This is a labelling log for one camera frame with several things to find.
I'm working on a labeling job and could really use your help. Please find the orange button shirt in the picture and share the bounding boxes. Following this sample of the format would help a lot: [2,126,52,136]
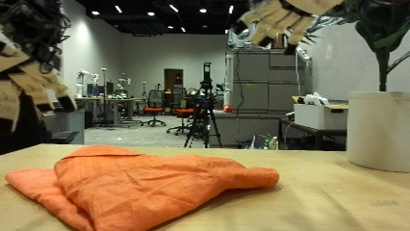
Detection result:
[4,144,281,231]

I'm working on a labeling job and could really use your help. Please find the grey box monitor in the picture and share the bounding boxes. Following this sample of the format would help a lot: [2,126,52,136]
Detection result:
[228,30,257,50]

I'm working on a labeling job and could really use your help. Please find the brown door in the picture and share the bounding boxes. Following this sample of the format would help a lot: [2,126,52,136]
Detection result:
[164,68,185,92]

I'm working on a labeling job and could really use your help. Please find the tall grey cabinet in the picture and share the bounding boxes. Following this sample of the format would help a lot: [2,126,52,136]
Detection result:
[224,47,313,115]

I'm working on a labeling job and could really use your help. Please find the white round plant pot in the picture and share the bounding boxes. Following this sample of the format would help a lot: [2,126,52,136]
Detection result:
[345,90,410,173]

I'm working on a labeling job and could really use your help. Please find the white crumpled bag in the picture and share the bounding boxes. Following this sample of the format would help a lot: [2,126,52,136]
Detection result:
[302,91,330,108]

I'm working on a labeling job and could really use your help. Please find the grey bin with dark lid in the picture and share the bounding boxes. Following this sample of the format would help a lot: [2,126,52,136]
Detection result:
[44,107,85,146]

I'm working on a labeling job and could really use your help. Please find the low grey counter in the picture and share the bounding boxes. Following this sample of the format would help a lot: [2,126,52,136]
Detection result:
[212,110,286,147]

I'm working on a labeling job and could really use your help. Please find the background work desk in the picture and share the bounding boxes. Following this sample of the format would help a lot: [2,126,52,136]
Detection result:
[72,96,145,128]

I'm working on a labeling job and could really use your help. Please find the black chair armrest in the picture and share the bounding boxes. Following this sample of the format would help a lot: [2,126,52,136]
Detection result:
[48,130,83,144]

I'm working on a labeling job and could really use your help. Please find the green potted plant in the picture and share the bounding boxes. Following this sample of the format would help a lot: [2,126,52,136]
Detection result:
[298,0,410,93]

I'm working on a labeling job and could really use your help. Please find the dark side table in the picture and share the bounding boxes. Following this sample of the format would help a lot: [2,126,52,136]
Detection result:
[279,117,348,151]

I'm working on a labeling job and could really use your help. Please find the green plastic bottles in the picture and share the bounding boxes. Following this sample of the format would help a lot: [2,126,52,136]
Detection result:
[260,136,280,151]

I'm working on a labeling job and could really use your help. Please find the black camera tripod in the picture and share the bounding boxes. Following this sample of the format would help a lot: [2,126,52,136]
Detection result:
[184,62,223,148]

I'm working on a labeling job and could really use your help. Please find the white storage box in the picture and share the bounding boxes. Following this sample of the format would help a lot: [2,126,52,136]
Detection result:
[292,103,349,131]

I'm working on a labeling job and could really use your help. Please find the copper kettle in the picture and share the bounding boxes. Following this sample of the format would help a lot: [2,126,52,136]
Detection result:
[273,33,288,50]

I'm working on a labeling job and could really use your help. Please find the orange office chair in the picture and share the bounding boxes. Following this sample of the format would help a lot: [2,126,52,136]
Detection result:
[140,90,167,128]
[165,88,196,136]

